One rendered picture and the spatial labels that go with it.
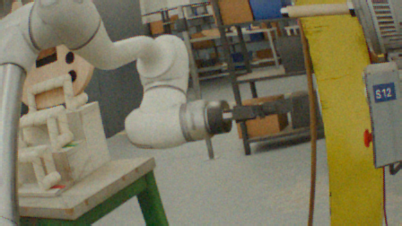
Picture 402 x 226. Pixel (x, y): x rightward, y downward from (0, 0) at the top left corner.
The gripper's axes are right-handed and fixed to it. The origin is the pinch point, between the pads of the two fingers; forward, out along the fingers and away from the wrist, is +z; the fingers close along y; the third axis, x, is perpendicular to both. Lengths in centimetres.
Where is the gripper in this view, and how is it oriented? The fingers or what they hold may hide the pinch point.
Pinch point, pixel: (293, 104)
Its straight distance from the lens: 168.0
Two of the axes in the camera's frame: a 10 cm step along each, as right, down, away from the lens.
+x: -1.5, -9.9, 0.2
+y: -3.3, 0.3, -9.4
